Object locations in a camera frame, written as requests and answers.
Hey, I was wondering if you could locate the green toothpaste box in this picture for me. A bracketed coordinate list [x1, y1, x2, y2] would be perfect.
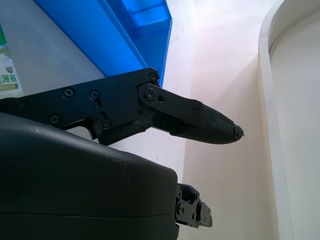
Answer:
[0, 23, 22, 94]

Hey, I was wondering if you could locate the white round tray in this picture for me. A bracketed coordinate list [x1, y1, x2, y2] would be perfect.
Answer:
[258, 0, 320, 240]

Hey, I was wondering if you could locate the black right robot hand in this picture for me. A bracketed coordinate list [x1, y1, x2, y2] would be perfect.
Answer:
[0, 67, 245, 240]

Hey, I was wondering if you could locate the blue plastic tray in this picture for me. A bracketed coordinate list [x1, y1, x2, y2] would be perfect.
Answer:
[33, 0, 174, 86]

